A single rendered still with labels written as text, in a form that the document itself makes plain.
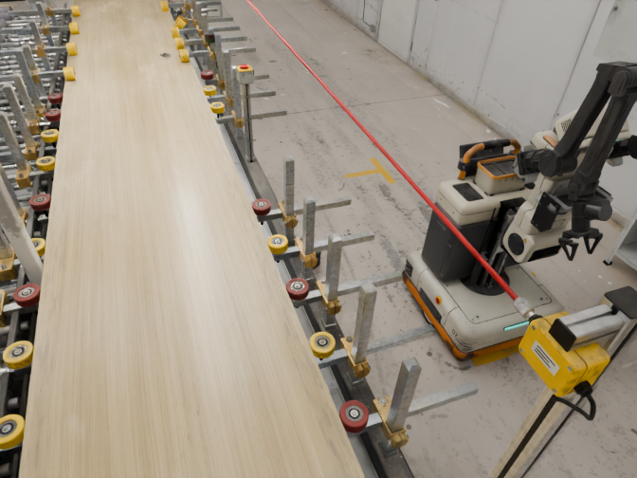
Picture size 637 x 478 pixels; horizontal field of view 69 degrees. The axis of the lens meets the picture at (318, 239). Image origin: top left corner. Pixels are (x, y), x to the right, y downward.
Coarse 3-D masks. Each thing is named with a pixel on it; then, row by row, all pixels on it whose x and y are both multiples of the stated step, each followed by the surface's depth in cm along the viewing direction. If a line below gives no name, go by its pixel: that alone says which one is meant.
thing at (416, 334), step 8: (416, 328) 161; (424, 328) 161; (432, 328) 161; (392, 336) 158; (400, 336) 158; (408, 336) 158; (416, 336) 159; (424, 336) 161; (368, 344) 155; (376, 344) 155; (384, 344) 155; (392, 344) 157; (400, 344) 159; (336, 352) 152; (344, 352) 152; (368, 352) 155; (320, 360) 149; (328, 360) 150; (336, 360) 151; (344, 360) 153; (320, 368) 150
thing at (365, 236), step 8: (360, 232) 195; (368, 232) 195; (344, 240) 190; (352, 240) 192; (360, 240) 193; (368, 240) 195; (288, 248) 185; (296, 248) 185; (320, 248) 188; (280, 256) 183; (288, 256) 185; (296, 256) 186
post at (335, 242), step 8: (328, 240) 149; (336, 240) 146; (328, 248) 151; (336, 248) 148; (328, 256) 153; (336, 256) 151; (328, 264) 154; (336, 264) 153; (328, 272) 156; (336, 272) 156; (328, 280) 158; (336, 280) 158; (328, 288) 160; (336, 288) 161; (328, 296) 162; (336, 296) 164; (328, 320) 171
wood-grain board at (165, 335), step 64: (128, 0) 429; (128, 64) 310; (64, 128) 242; (128, 128) 244; (192, 128) 247; (64, 192) 199; (128, 192) 201; (192, 192) 203; (64, 256) 169; (128, 256) 171; (192, 256) 172; (256, 256) 173; (64, 320) 148; (128, 320) 148; (192, 320) 149; (256, 320) 150; (64, 384) 130; (128, 384) 131; (192, 384) 132; (256, 384) 133; (320, 384) 134; (64, 448) 117; (128, 448) 118; (192, 448) 118; (256, 448) 119; (320, 448) 120
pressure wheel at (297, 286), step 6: (288, 282) 163; (294, 282) 163; (300, 282) 164; (306, 282) 163; (288, 288) 161; (294, 288) 161; (300, 288) 161; (306, 288) 161; (288, 294) 161; (294, 294) 159; (300, 294) 159; (306, 294) 161; (294, 300) 161; (300, 300) 161
